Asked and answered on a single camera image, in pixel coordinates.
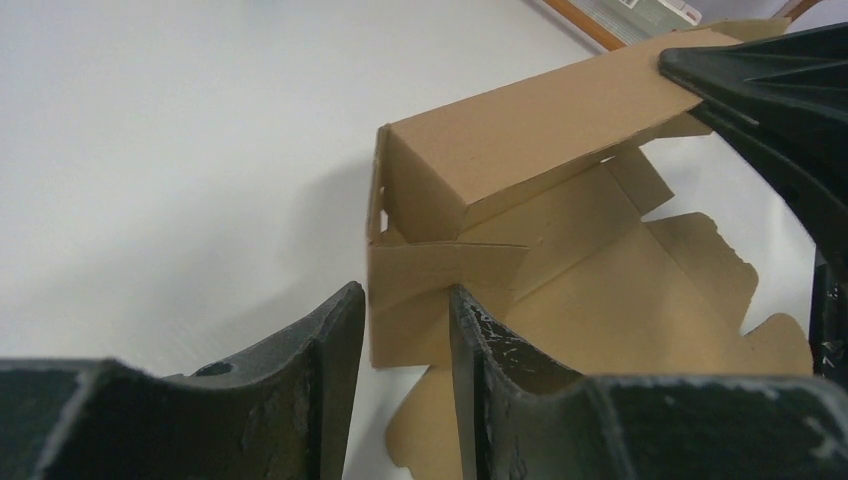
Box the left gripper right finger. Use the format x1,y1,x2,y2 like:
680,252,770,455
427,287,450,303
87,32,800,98
449,285,847,479

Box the brown cardboard box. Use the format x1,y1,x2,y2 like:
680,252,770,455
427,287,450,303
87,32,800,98
367,19,812,479

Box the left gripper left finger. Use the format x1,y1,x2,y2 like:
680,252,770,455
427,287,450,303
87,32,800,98
1,282,365,479

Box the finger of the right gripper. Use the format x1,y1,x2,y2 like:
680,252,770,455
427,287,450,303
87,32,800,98
659,23,847,259

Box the white green product box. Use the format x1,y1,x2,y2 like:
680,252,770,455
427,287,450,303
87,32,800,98
572,0,702,45

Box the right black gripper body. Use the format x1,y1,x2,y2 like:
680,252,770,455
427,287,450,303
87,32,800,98
809,249,847,388

